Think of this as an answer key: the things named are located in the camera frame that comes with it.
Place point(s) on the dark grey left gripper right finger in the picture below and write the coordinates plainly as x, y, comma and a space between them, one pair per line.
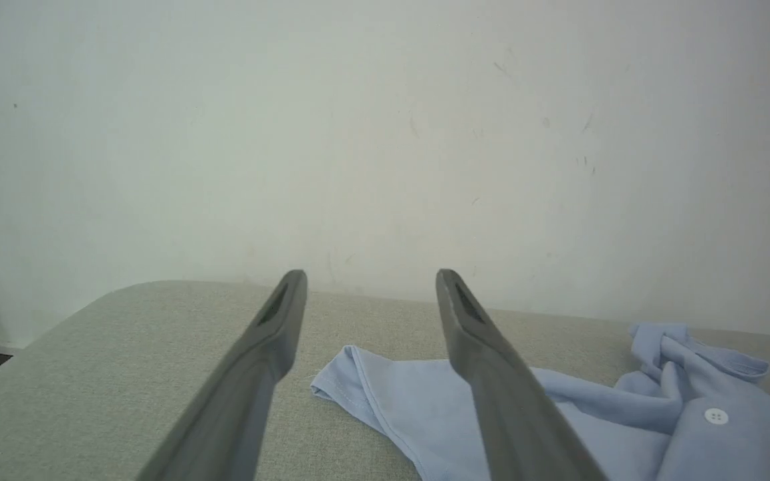
512, 414

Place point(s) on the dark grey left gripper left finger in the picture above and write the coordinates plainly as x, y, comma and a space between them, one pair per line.
238, 401

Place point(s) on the light blue shirt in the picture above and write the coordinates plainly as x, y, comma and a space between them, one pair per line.
412, 414

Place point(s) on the grey-beige fabric sofa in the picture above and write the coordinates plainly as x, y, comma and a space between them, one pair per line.
124, 347

